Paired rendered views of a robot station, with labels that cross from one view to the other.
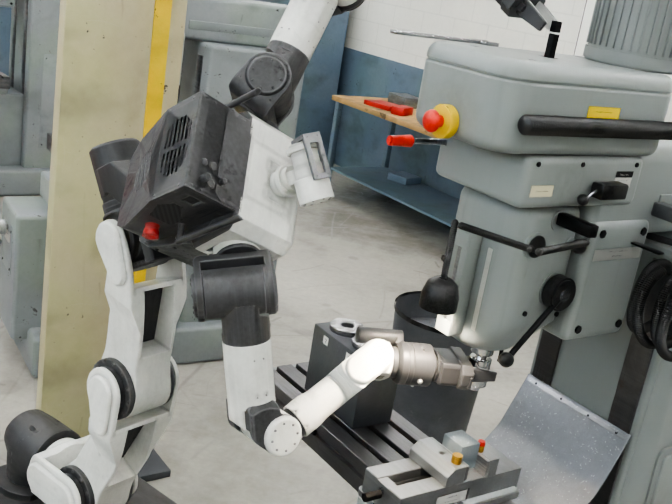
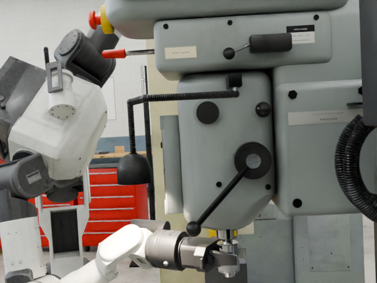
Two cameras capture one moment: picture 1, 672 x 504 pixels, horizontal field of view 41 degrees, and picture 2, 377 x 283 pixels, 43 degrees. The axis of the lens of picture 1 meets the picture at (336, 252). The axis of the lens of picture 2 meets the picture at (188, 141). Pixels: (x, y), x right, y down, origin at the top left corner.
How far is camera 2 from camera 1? 1.35 m
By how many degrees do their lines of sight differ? 41
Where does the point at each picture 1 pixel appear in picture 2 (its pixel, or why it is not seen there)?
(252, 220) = (24, 132)
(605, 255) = (307, 118)
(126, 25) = not seen: hidden behind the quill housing
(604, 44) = not seen: outside the picture
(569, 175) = (215, 35)
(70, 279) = not seen: hidden behind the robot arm
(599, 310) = (326, 182)
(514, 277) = (194, 146)
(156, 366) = (69, 267)
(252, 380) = (8, 249)
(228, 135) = (23, 80)
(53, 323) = (164, 274)
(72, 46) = (155, 106)
